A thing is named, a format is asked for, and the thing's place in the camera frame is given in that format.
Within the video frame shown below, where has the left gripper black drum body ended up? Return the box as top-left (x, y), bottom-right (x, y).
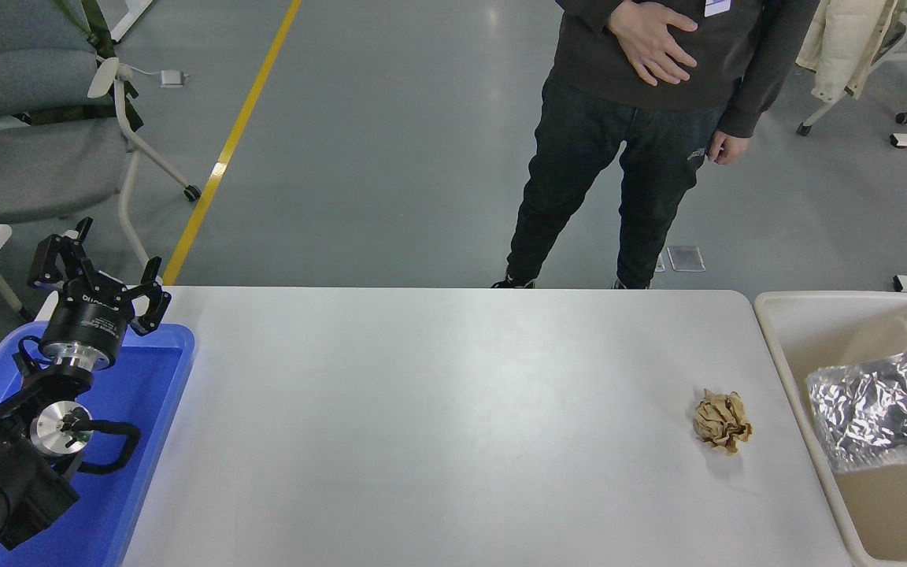
top-left (39, 283), bottom-right (136, 361)

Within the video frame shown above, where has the tan paper ball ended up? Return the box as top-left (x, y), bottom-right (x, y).
top-left (694, 388), bottom-right (753, 456)

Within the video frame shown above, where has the silver foil tray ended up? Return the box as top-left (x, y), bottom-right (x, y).
top-left (806, 329), bottom-right (907, 474)

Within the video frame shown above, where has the person's right hand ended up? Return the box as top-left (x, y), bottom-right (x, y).
top-left (606, 0), bottom-right (699, 87)

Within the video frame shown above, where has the person's left hand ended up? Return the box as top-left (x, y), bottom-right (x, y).
top-left (707, 130), bottom-right (750, 167)

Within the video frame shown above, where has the blue plastic tray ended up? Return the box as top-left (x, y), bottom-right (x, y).
top-left (0, 321), bottom-right (196, 567)

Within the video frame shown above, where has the grey office chair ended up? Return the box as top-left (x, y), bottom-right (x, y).
top-left (0, 0), bottom-right (202, 272)

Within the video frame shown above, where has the white power adapter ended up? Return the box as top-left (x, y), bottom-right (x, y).
top-left (127, 66), bottom-right (187, 88)

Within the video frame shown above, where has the white desk leg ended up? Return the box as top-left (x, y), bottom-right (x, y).
top-left (109, 0), bottom-right (155, 43)

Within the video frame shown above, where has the person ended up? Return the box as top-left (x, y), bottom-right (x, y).
top-left (491, 0), bottom-right (820, 290)

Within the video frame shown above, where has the large pale plastic bin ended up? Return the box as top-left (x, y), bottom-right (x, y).
top-left (753, 291), bottom-right (907, 567)

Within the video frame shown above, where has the cream padded coat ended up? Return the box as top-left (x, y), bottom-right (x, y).
top-left (796, 0), bottom-right (907, 103)

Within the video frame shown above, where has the olive green strap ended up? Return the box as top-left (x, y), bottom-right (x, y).
top-left (24, 0), bottom-right (143, 133)

